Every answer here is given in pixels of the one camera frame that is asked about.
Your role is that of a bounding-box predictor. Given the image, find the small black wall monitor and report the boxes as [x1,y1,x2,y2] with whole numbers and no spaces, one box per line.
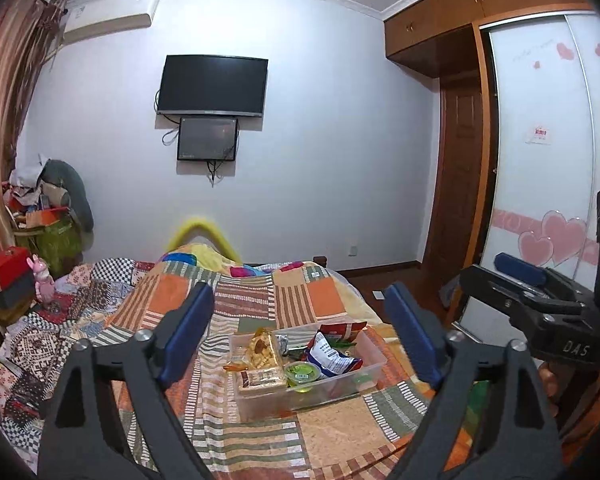
[176,116,240,162]

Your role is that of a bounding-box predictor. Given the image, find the green jelly cup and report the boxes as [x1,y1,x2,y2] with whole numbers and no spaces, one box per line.
[284,361,324,386]

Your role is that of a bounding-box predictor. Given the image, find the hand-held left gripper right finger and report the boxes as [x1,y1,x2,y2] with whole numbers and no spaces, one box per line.
[384,282,564,480]

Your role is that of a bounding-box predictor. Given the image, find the yellow curved cushion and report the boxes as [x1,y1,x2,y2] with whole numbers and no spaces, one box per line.
[165,216,244,266]

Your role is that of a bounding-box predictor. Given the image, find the red snack packet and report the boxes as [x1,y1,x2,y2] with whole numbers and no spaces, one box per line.
[320,321,369,345]

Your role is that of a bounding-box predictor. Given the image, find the pile of boxes and papers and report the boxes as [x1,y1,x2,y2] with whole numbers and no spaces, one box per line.
[2,160,76,232]

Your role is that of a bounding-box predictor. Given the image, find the clear plastic storage container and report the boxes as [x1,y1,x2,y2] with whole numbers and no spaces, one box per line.
[228,324,388,413]

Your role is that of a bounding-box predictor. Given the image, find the white air conditioner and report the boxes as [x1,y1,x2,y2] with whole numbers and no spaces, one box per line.
[61,0,160,45]

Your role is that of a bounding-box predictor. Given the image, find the patchwork blanket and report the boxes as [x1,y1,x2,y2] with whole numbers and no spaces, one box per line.
[0,242,481,480]

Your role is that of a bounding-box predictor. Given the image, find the yellow chips bag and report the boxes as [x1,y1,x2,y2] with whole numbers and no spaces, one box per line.
[245,329,284,371]

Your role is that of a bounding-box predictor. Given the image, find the red box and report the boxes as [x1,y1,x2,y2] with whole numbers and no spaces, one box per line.
[0,246,34,291]

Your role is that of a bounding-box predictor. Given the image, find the brown wooden door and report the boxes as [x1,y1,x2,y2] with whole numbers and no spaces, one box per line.
[422,82,487,277]

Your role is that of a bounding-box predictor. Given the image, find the green cloth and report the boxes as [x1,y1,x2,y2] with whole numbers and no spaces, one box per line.
[34,220,84,272]

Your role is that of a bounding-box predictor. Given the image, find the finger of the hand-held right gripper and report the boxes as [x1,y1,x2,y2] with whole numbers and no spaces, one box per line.
[494,252,582,307]
[459,264,552,332]

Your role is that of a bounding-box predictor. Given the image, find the person's right hand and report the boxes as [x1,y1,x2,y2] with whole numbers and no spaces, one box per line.
[536,360,600,442]

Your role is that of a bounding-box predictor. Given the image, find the striped brown curtain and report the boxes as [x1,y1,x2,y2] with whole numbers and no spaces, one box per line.
[0,0,70,286]

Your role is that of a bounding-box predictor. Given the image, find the black wall television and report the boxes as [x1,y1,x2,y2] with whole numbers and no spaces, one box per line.
[156,54,270,119]

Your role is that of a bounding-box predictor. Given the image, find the red and white door label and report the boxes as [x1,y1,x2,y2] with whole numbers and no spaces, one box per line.
[522,125,554,145]

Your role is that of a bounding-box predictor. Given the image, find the wooden wardrobe with white doors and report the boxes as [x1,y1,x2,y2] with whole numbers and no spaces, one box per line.
[382,0,600,321]

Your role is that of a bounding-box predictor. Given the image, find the dark box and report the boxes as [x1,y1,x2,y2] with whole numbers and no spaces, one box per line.
[0,272,35,309]

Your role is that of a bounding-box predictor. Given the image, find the grey cushion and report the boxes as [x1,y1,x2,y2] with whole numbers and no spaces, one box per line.
[44,159,95,233]

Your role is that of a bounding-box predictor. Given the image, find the brown cracker packet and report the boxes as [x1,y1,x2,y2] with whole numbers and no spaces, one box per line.
[236,366,289,394]

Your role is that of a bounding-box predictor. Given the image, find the blue and white snack bag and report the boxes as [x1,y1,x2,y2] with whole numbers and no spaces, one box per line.
[305,332,364,378]

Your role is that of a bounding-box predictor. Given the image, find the pink toy rabbit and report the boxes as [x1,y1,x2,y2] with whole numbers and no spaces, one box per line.
[26,255,56,304]

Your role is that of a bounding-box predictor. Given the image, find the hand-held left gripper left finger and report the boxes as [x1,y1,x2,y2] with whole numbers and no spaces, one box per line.
[37,282,216,480]

